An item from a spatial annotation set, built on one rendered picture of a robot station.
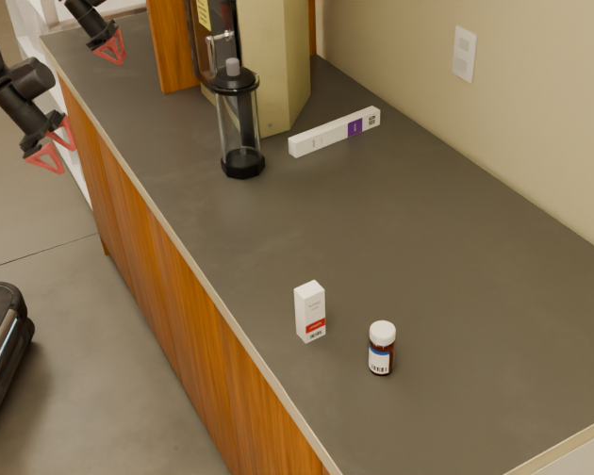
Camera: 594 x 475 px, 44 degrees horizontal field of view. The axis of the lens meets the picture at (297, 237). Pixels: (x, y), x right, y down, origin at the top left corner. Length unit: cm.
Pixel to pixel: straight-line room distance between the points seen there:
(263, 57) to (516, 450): 104
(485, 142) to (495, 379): 69
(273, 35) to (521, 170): 64
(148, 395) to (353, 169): 116
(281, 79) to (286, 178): 26
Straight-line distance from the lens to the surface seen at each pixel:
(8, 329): 254
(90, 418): 248
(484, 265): 144
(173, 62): 208
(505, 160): 171
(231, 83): 157
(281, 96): 181
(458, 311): 134
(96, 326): 277
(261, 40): 173
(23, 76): 158
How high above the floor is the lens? 185
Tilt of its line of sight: 38 degrees down
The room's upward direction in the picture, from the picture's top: 3 degrees counter-clockwise
